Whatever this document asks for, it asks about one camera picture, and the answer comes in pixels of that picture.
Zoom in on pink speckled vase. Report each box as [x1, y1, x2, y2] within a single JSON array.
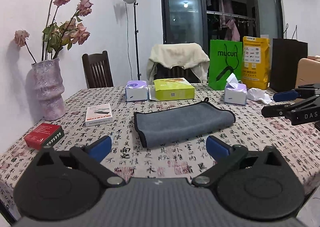
[[32, 58, 66, 121]]

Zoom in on purple and grey towel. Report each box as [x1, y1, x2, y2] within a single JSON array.
[[133, 97, 236, 148]]

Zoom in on lime green box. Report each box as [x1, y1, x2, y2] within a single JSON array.
[[154, 78, 195, 101]]

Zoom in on white and red box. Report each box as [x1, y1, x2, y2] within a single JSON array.
[[85, 103, 113, 127]]

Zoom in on purple tissue pack right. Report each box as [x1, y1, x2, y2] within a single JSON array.
[[224, 73, 247, 106]]

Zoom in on purple tissue pack left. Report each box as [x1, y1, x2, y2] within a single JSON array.
[[125, 81, 149, 102]]

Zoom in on calligraphy print tablecloth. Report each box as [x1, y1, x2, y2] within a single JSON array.
[[0, 83, 320, 217]]

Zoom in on green mucun paper bag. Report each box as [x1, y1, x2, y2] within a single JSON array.
[[208, 40, 243, 90]]

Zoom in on purple tissue pack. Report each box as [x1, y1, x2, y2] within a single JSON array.
[[224, 73, 247, 106], [125, 81, 149, 102]]

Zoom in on crumpled white tissue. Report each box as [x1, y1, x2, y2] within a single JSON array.
[[247, 88, 272, 105]]

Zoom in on studio light on stand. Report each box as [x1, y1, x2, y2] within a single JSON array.
[[121, 0, 142, 81]]

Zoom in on dried pink roses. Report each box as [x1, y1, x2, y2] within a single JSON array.
[[13, 0, 94, 64]]

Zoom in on dark wooden chair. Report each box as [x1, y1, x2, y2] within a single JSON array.
[[82, 51, 113, 89]]

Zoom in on black paper bag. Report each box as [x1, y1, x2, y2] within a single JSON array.
[[270, 23, 308, 92]]

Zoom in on yellow plastic bag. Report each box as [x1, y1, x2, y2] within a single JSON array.
[[241, 36, 270, 90]]

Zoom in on dark framed window door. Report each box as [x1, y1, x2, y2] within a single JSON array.
[[162, 0, 284, 53]]

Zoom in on chair with cream cloth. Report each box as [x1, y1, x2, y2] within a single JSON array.
[[146, 43, 210, 84]]

